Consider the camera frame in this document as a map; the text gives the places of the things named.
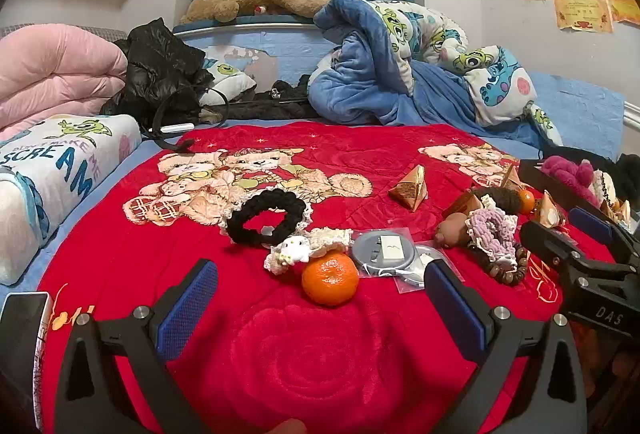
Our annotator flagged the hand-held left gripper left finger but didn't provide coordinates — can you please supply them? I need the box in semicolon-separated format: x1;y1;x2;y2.
55;258;221;434

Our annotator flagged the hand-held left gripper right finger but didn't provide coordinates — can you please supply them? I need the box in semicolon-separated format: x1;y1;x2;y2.
422;258;588;434

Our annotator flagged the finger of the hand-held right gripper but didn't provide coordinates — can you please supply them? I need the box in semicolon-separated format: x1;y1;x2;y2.
569;206;640;261
520;219;637;286

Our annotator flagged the black box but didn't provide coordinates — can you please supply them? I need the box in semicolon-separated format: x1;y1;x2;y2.
517;158;640;235

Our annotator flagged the cream lace scrunchie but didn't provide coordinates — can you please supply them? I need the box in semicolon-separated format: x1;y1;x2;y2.
264;227;355;274

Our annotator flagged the person's left hand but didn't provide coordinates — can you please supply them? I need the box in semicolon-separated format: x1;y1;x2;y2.
262;418;307;434

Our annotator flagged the white plush hair claw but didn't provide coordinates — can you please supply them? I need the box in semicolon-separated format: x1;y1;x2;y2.
592;169;618;210

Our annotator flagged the pink plush toy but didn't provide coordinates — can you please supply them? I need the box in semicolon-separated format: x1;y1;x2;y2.
540;155;598;207

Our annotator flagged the black garment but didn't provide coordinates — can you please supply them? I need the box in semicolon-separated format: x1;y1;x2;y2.
540;144;640;210

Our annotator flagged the lilac lace scrunchie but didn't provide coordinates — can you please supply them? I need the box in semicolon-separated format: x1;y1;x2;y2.
465;208;521;272

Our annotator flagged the dark brown fuzzy scrunchie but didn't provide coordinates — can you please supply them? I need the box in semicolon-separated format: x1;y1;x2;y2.
470;185;523;215

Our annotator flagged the brown toy figure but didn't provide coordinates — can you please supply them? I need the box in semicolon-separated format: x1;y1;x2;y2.
434;213;473;249

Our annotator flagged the round grey disc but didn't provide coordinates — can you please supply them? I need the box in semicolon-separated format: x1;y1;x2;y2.
350;229;417;275

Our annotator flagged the red bear print blanket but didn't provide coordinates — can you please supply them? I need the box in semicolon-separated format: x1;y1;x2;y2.
37;121;616;434

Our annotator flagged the large orange mandarin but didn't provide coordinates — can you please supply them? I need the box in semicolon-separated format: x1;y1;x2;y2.
301;250;361;306

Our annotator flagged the black scrunchie with white lace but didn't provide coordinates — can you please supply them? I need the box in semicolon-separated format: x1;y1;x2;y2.
218;188;315;249

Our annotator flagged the smartphone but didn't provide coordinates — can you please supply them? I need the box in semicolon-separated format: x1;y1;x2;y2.
0;291;55;434

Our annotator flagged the large yellow certificate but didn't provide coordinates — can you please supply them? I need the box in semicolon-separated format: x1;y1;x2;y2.
552;0;614;33

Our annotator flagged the orange certificate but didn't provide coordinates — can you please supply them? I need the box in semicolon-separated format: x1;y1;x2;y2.
607;0;640;24

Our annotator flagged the black cloth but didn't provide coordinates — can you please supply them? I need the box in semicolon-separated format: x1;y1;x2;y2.
200;74;321;122

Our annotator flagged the small monster print pillow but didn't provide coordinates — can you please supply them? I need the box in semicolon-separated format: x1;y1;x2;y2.
197;57;258;108

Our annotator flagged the blue monster print blanket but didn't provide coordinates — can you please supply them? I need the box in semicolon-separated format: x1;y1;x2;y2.
307;0;563;150

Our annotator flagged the black puffer jacket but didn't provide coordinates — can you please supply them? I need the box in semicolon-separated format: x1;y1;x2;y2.
100;18;216;127

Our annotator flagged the pink quilt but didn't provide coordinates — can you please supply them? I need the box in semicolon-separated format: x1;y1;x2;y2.
0;23;128;140

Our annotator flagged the blue headboard panel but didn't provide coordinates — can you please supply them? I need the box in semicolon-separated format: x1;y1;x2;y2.
175;27;333;90

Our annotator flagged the wooden bead bracelet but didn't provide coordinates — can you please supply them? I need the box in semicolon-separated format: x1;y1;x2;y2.
472;247;530;286

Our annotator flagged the black strap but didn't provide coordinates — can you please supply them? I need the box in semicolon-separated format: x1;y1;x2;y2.
150;84;231;150

